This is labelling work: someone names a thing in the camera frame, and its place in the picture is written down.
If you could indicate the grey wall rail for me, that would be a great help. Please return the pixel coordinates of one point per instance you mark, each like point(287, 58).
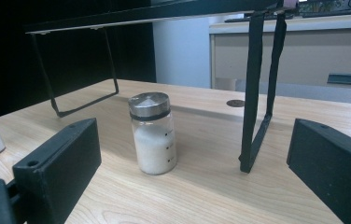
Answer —
point(349, 79)

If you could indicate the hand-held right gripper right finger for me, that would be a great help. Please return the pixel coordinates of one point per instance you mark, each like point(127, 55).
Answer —
point(335, 168)

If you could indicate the black metal shelf stand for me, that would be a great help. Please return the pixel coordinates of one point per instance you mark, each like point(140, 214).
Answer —
point(253, 93)

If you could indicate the glass jar white powder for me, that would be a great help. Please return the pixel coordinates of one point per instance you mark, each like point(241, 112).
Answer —
point(155, 146)

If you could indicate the beige background desk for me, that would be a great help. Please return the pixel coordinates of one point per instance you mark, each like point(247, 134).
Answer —
point(313, 53)

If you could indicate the black curtain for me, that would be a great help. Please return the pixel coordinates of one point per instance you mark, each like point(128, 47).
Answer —
point(5, 68)

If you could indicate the black keyboard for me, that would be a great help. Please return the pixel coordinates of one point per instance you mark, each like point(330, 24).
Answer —
point(335, 13)

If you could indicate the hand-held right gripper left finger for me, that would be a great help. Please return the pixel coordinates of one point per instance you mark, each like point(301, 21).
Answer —
point(58, 168)

